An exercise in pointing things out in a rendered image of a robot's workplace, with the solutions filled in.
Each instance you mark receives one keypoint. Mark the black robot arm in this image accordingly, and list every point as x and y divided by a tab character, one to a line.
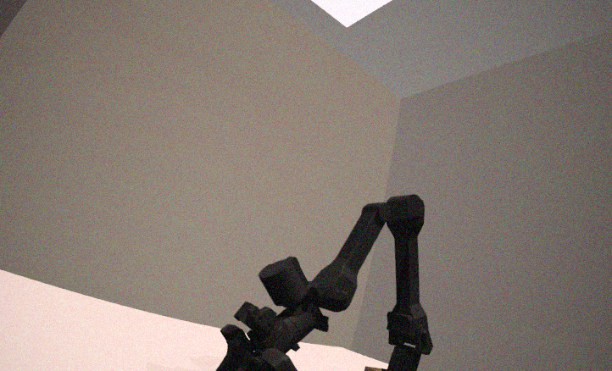
335	285

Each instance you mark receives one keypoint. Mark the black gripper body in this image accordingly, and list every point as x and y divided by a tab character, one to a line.
273	357

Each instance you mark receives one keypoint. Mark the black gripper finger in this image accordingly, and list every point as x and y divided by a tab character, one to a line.
250	363
232	360

